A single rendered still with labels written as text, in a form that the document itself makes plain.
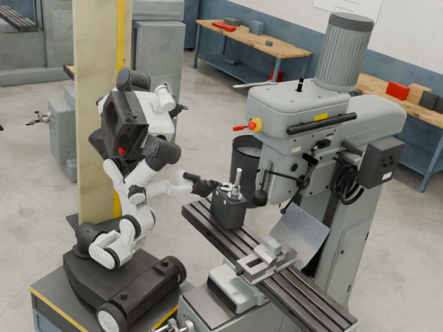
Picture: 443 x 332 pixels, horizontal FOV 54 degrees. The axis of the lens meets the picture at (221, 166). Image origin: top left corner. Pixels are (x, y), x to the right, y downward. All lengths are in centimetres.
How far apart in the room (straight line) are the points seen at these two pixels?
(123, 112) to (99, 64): 141
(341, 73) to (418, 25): 439
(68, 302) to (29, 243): 118
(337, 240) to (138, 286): 119
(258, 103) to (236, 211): 87
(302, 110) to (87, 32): 186
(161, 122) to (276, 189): 63
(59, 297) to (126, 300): 51
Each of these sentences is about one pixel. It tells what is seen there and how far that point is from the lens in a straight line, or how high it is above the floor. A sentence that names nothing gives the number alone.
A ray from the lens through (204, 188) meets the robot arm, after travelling 228.
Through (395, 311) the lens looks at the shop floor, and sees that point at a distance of 391.
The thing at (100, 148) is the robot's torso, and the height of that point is 139.
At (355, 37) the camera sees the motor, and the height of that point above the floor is 214.
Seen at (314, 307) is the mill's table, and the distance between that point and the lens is 229.
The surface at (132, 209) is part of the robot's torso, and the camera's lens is 237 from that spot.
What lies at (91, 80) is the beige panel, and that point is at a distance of 338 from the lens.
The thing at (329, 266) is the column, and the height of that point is 80.
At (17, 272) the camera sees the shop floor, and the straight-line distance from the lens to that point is 371.
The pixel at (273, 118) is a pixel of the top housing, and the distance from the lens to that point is 182.
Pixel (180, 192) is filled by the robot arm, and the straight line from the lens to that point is 218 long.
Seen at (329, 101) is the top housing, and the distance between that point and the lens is 199.
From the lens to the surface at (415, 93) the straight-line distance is 590.
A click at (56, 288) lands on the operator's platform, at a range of 297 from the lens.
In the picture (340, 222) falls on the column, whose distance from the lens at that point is 255.
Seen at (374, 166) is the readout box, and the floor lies 164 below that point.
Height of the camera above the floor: 250
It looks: 29 degrees down
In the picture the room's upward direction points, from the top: 9 degrees clockwise
